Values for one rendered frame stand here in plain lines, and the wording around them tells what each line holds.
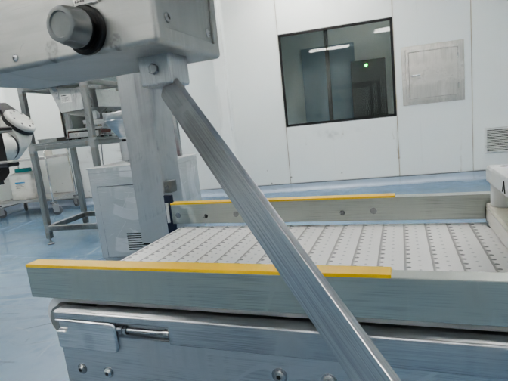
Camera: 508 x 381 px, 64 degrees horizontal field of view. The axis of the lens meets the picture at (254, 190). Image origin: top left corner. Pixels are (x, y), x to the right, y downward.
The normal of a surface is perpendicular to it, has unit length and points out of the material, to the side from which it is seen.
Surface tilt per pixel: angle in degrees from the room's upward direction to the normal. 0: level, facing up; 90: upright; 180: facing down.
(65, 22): 90
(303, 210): 90
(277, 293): 90
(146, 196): 90
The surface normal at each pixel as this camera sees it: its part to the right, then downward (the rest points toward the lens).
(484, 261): -0.11, -0.98
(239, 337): -0.33, 0.19
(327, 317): -0.80, 0.13
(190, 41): 0.94, -0.04
